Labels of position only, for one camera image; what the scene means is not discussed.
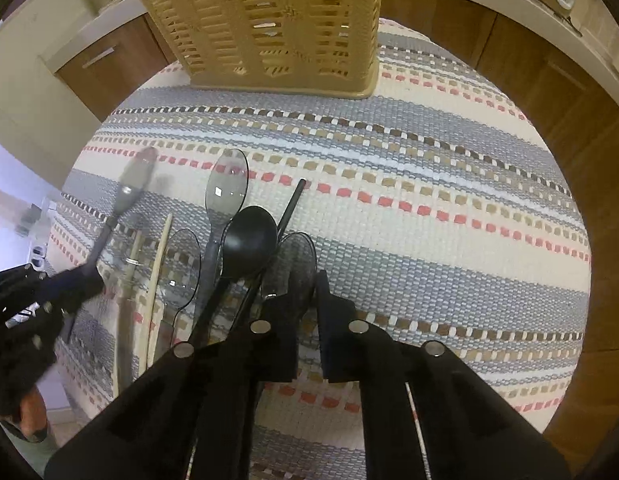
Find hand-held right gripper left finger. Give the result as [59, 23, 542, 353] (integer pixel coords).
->
[44, 292, 298, 480]

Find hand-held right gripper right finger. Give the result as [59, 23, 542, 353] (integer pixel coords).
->
[316, 270, 573, 480]

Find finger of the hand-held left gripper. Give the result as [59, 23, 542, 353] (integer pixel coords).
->
[39, 264, 106, 312]

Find clear plastic spoon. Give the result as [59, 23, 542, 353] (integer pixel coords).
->
[262, 232, 318, 321]
[149, 228, 202, 366]

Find grey plastic spoon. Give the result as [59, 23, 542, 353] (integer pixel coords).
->
[84, 147, 159, 281]

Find clear spoon with grey handle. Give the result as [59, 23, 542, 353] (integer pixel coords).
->
[192, 149, 250, 346]

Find beige plastic cutlery basket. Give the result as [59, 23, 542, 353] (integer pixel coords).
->
[130, 0, 384, 101]

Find person's left hand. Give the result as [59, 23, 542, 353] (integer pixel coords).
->
[16, 387, 51, 444]

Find person's grey trousers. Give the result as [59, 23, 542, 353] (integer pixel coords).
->
[0, 417, 57, 478]

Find black plastic spoon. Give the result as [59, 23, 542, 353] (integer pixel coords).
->
[186, 206, 280, 348]

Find black chopstick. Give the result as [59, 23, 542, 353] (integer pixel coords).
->
[232, 178, 308, 333]

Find striped woven mat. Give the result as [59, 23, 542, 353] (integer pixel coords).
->
[48, 17, 593, 480]

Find wooden drawer front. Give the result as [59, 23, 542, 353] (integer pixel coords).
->
[54, 10, 182, 122]

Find wooden cabinet door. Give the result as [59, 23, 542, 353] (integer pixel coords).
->
[380, 0, 499, 67]
[477, 12, 619, 461]

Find wooden chopstick with metal ring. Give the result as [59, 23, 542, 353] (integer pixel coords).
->
[112, 230, 142, 398]

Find metal drawer handle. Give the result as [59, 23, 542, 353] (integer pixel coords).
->
[82, 46, 116, 69]

